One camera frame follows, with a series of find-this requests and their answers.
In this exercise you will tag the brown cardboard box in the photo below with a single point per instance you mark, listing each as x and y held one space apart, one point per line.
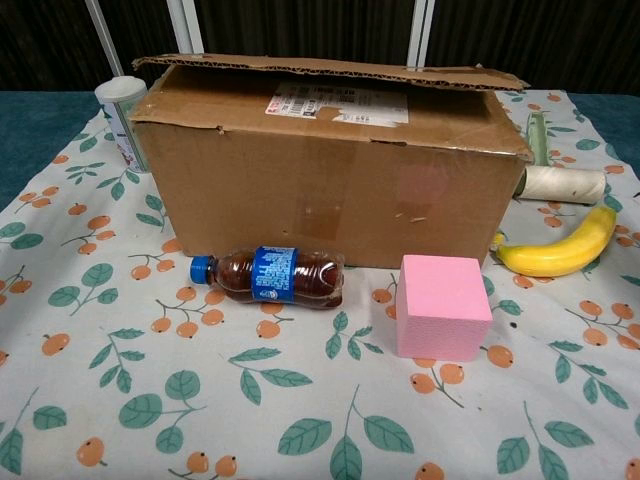
325 190

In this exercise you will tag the cola bottle blue label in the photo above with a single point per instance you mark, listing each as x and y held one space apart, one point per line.
310 280

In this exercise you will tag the pink foam cube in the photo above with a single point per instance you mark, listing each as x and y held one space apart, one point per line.
440 310

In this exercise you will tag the floral print tablecloth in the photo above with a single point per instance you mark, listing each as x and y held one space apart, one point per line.
300 400

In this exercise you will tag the yellow banana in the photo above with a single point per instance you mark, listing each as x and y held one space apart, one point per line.
550 257

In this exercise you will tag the white cylindrical canister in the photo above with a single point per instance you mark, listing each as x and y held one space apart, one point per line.
120 110

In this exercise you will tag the white frame post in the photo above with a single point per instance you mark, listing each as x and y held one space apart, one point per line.
185 25
421 30

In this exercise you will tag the thin grey frame rail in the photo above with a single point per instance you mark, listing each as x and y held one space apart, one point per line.
102 35

